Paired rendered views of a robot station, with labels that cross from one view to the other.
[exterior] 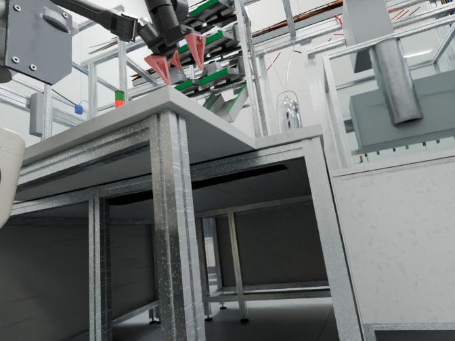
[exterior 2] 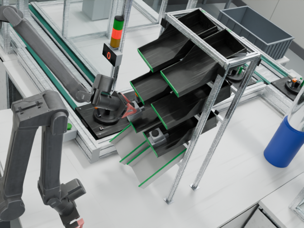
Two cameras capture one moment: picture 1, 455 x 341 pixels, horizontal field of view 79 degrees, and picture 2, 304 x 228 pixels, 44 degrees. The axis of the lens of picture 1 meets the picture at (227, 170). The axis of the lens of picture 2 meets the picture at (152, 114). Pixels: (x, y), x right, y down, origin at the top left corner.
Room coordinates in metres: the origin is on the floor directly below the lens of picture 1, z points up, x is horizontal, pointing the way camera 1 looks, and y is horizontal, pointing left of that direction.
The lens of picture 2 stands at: (-0.07, -0.39, 2.29)
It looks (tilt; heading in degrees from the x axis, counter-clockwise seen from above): 41 degrees down; 23
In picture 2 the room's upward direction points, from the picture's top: 17 degrees clockwise
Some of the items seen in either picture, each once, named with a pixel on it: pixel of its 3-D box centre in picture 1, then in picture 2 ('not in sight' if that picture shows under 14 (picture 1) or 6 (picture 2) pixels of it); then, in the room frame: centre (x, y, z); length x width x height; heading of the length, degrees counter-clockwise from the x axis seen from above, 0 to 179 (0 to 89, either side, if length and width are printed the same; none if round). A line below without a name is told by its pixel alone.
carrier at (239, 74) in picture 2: not in sight; (235, 70); (2.09, 0.05, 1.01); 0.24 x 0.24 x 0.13; 71
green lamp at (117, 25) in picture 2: (120, 97); (118, 23); (1.33, 0.52, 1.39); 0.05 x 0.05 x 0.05
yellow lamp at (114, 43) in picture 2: not in sight; (115, 40); (1.33, 0.52, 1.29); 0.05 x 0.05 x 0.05
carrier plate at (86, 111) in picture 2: not in sight; (106, 116); (1.15, 0.38, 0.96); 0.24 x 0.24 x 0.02; 71
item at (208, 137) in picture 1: (132, 176); (80, 162); (0.92, 0.32, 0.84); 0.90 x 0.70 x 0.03; 63
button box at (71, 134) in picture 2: not in sight; (60, 122); (0.98, 0.53, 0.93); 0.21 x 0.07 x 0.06; 71
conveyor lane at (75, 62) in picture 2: not in sight; (81, 89); (1.27, 0.65, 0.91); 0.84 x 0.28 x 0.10; 71
